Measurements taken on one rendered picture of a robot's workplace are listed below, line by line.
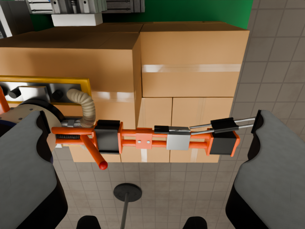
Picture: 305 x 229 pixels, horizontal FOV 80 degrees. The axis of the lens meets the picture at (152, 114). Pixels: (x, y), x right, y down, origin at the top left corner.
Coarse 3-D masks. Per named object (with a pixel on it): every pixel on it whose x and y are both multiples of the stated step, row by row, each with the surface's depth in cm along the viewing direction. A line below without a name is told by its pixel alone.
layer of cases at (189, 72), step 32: (96, 32) 101; (128, 32) 100; (160, 32) 100; (192, 32) 100; (224, 32) 99; (160, 64) 109; (192, 64) 109; (224, 64) 108; (160, 96) 120; (192, 96) 120; (224, 96) 119; (128, 160) 151; (160, 160) 151; (192, 160) 150
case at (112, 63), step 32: (32, 32) 97; (64, 32) 99; (0, 64) 70; (32, 64) 70; (64, 64) 69; (96, 64) 69; (128, 64) 69; (96, 96) 76; (128, 96) 76; (128, 128) 85
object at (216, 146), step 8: (208, 128) 58; (216, 136) 54; (224, 136) 54; (232, 136) 55; (208, 144) 56; (216, 144) 55; (224, 144) 55; (232, 144) 55; (208, 152) 57; (216, 152) 57; (224, 152) 57; (232, 152) 57
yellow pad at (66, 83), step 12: (0, 84) 60; (12, 84) 60; (24, 84) 60; (36, 84) 60; (48, 84) 60; (60, 84) 60; (72, 84) 60; (84, 84) 60; (12, 96) 59; (60, 96) 60
